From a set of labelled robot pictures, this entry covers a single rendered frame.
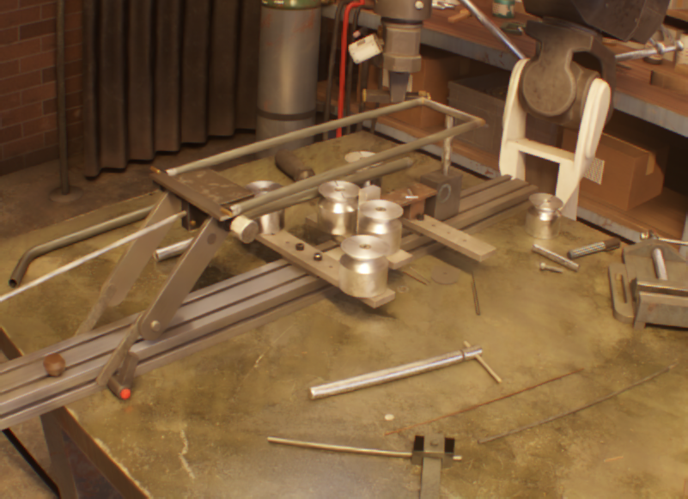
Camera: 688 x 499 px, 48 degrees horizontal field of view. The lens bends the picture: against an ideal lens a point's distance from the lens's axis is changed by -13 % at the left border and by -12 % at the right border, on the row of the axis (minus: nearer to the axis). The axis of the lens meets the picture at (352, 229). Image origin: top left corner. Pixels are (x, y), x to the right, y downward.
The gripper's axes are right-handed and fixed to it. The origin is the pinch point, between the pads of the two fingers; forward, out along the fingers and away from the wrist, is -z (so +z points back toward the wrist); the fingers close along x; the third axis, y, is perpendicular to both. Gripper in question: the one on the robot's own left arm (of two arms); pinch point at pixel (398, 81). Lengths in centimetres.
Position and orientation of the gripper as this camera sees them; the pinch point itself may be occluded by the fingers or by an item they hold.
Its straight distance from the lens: 130.8
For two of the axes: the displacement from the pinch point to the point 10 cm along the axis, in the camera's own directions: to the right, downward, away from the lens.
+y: -10.0, -0.4, -0.5
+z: 0.6, -9.0, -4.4
